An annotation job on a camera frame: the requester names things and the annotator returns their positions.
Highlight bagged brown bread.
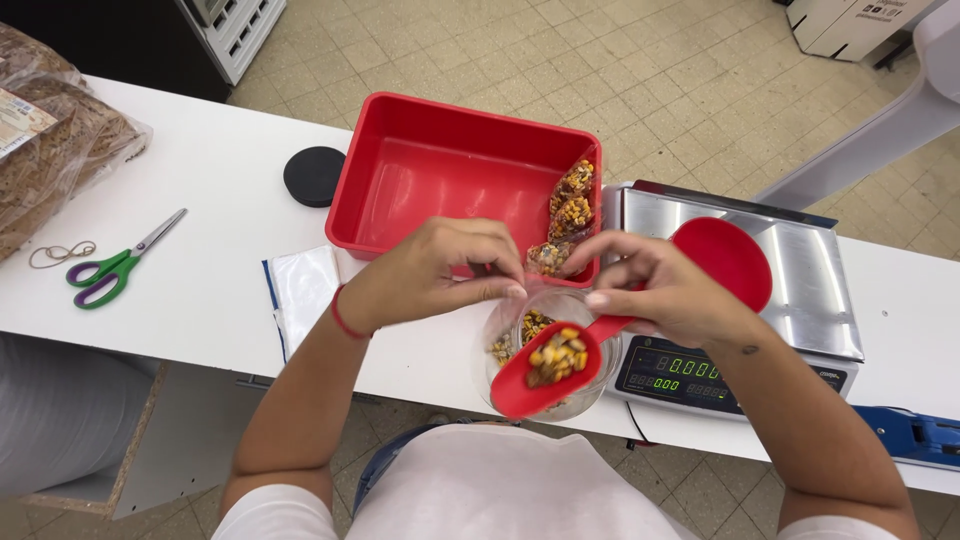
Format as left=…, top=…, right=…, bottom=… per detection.
left=0, top=22, right=154, bottom=263

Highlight blue bag sealer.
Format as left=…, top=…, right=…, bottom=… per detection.
left=852, top=405, right=960, bottom=473

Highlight nut mix in scoop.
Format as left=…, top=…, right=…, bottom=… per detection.
left=525, top=327, right=590, bottom=390

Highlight red plastic scoop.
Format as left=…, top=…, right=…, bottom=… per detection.
left=489, top=313, right=648, bottom=420

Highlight black cable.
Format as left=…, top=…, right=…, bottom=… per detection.
left=624, top=402, right=656, bottom=446

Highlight red plastic tray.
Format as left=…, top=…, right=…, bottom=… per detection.
left=324, top=91, right=603, bottom=290

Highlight person's left hand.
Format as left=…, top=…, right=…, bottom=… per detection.
left=341, top=216, right=528, bottom=335

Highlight stack of clear plastic bags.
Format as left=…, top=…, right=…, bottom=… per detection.
left=261, top=244, right=348, bottom=366

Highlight nut mix in jar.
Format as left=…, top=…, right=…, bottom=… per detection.
left=491, top=308, right=557, bottom=368

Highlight white curved stand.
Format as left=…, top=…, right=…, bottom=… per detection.
left=753, top=0, right=960, bottom=212

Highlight white shirt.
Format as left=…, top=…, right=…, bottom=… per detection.
left=211, top=423, right=903, bottom=540

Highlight person's right hand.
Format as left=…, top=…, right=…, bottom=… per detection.
left=561, top=229, right=760, bottom=350

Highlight black round lid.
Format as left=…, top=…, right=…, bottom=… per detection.
left=282, top=145, right=348, bottom=209

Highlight green and purple scissors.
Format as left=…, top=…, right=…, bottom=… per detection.
left=65, top=207, right=189, bottom=311

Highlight clear plastic jar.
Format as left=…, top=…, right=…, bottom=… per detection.
left=478, top=288, right=624, bottom=423

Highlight white printed box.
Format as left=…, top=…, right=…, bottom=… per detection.
left=783, top=0, right=940, bottom=63

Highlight steel digital weighing scale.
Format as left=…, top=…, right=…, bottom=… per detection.
left=600, top=179, right=867, bottom=422

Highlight red round plastic dish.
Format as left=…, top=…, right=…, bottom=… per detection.
left=669, top=216, right=774, bottom=315

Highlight white grilled cabinet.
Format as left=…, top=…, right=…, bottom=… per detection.
left=175, top=0, right=288, bottom=87

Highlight black cabinet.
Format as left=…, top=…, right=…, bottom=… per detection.
left=0, top=0, right=233, bottom=105

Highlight small packet of nut mix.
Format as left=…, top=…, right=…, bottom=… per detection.
left=525, top=240, right=579, bottom=279
left=547, top=196, right=596, bottom=243
left=558, top=158, right=598, bottom=215

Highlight red string bracelet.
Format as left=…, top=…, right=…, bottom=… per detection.
left=330, top=283, right=375, bottom=341

